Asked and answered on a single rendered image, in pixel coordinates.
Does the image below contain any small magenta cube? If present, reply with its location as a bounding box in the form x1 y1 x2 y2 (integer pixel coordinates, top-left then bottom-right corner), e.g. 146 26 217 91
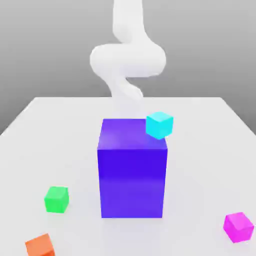
222 211 255 244

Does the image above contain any small orange cube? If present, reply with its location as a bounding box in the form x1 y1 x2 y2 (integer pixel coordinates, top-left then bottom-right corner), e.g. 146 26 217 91
24 232 56 256

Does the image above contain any small green cube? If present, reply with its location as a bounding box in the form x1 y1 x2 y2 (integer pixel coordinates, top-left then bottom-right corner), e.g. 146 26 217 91
43 186 70 214

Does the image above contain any small cyan cube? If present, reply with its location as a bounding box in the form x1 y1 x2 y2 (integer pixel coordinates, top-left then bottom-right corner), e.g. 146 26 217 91
145 111 174 141

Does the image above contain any large purple box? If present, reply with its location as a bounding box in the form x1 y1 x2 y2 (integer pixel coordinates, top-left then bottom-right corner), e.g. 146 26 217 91
96 118 168 219

